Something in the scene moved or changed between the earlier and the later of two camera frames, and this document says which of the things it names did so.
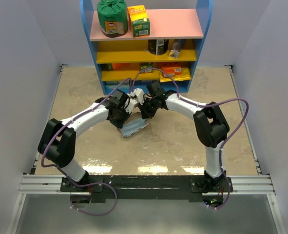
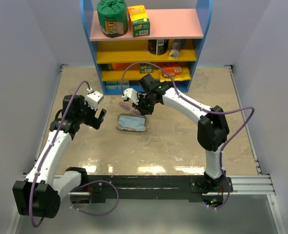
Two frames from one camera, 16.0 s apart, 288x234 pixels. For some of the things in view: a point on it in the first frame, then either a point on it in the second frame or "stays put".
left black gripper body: [121, 118] -> [87, 114]
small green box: [144, 65] stays put
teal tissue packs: [111, 85] stays put
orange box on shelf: [171, 68] stays put
